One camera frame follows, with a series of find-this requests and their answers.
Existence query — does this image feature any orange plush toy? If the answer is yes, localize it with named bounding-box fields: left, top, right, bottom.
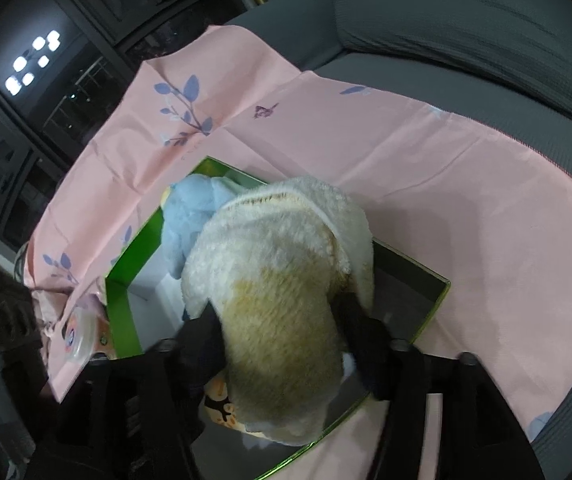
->
left=204, top=372, right=246, bottom=432

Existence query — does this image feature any dark window frame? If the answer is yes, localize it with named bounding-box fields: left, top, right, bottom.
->
left=0, top=0, right=243, bottom=248

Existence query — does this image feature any grey sofa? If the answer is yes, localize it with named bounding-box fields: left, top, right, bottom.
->
left=236, top=0, right=572, bottom=479

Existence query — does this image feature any light blue plush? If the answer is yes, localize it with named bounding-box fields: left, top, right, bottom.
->
left=160, top=174, right=245, bottom=280

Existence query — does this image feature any pink printed cloth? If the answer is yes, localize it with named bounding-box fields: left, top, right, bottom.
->
left=24, top=26, right=572, bottom=456

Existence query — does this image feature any pink lidded plastic jar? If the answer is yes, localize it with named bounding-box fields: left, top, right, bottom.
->
left=64, top=307, right=116, bottom=366

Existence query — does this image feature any cream plush toy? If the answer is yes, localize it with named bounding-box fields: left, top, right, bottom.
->
left=181, top=176, right=374, bottom=446

